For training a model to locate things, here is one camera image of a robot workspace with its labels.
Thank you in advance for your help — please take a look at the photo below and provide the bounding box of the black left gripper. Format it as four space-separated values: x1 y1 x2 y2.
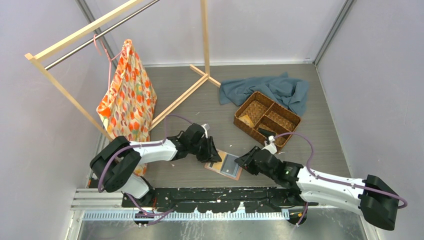
188 135 222 163

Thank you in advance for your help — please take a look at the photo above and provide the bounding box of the yellow credit card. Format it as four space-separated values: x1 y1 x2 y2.
204 150 227 172

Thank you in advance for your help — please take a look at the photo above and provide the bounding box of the woven wicker divided basket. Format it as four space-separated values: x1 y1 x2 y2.
233 91 301 144

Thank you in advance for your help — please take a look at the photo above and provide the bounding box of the orange credit card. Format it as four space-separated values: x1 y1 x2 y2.
238 114 255 128

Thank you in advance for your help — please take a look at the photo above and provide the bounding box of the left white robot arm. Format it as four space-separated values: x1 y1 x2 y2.
89 123 222 207

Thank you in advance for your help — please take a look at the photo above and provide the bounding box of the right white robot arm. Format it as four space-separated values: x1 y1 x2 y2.
235 134 407 231

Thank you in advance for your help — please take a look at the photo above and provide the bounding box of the orange floral hanging garment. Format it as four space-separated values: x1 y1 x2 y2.
96 38 158 177

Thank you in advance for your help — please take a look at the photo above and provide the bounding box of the blue-grey crumpled cloth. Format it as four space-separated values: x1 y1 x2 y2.
218 72 310 116

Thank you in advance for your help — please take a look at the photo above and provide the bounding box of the pink clothes hanger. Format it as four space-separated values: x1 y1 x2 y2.
93 34 123 89

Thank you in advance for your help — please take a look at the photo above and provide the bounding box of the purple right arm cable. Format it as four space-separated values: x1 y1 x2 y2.
268 132 409 226

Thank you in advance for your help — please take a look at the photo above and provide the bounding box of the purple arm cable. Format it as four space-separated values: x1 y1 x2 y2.
268 132 409 226
96 114 195 226

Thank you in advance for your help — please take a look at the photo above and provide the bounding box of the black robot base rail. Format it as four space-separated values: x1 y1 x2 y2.
134 186 305 213

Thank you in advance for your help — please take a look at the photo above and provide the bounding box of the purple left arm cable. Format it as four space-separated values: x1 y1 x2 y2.
96 114 195 226

